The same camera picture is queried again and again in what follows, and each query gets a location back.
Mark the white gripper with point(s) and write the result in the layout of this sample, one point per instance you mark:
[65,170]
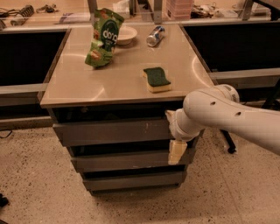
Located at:
[175,127]

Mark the grey top drawer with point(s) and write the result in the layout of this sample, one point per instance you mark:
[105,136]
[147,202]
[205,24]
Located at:
[112,131]

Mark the grey drawer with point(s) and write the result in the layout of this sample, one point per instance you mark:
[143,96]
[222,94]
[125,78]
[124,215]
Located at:
[147,180]
[112,131]
[121,161]

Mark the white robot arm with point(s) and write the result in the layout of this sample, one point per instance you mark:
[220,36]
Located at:
[219,107]

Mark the grey middle drawer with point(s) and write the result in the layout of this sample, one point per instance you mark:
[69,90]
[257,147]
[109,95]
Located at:
[121,161]

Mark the grey bottom drawer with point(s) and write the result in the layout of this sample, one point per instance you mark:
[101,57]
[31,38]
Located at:
[147,180]

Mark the grey drawer cabinet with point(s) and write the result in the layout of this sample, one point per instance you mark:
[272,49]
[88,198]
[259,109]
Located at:
[78,93]

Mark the green yellow sponge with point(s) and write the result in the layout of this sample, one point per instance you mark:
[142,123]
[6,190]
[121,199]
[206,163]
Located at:
[156,80]

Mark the black table leg stand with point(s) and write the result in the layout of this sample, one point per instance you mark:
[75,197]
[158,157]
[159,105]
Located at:
[231,145]

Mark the silver soda can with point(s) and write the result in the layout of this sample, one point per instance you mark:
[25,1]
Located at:
[155,36]

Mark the white bowl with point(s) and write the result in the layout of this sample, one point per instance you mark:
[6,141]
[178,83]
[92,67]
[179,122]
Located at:
[126,35]

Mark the pink plastic bin stack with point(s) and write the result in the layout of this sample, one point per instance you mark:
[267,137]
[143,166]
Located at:
[179,9]

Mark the green chip bag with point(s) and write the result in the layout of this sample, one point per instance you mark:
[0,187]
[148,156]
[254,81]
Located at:
[107,26]

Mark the black object on floor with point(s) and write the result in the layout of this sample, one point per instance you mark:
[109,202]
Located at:
[3,201]

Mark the black coiled tool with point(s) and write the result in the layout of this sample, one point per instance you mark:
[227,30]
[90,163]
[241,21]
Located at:
[22,16]

